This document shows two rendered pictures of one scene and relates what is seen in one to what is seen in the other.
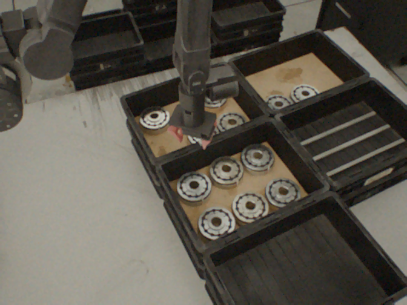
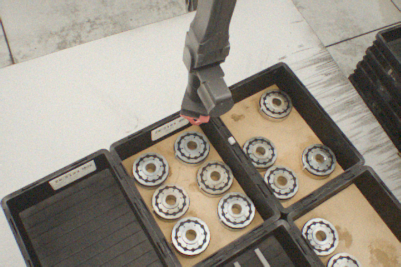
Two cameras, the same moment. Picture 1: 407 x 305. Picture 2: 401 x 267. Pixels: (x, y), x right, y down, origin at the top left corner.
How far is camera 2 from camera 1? 72 cm
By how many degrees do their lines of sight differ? 39
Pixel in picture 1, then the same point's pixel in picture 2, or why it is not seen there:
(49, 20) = not seen: outside the picture
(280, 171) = (224, 238)
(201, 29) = (202, 23)
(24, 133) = (261, 14)
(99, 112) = (300, 67)
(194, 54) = (192, 34)
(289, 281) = (96, 240)
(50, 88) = not seen: hidden behind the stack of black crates
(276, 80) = (369, 239)
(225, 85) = (207, 94)
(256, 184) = (204, 212)
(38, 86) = not seen: hidden behind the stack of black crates
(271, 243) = (135, 225)
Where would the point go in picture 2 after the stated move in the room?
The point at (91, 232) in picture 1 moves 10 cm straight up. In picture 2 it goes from (163, 83) to (163, 66)
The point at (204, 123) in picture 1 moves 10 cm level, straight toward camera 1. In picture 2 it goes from (193, 103) to (148, 104)
